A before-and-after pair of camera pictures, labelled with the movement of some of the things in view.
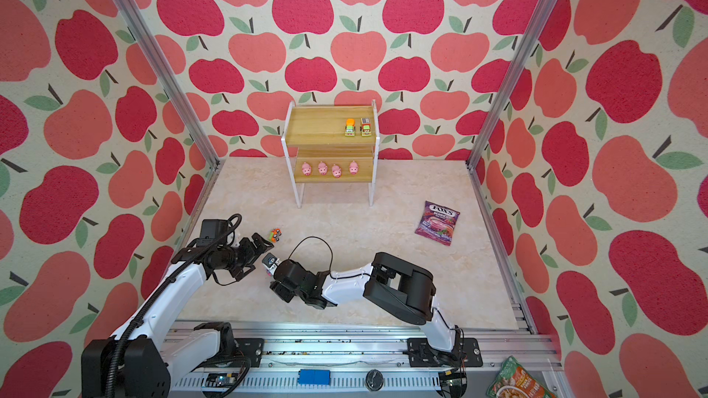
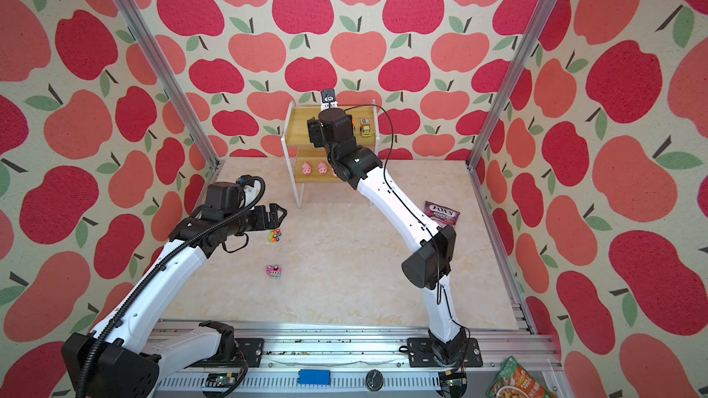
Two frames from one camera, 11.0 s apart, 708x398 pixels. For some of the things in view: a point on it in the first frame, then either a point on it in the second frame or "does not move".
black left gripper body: (236, 257) -> (249, 219)
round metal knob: (374, 380) does not move
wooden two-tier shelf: (331, 145) does not move
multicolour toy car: (366, 126) does not move
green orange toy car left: (275, 234) does not move
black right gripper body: (279, 295) -> (314, 128)
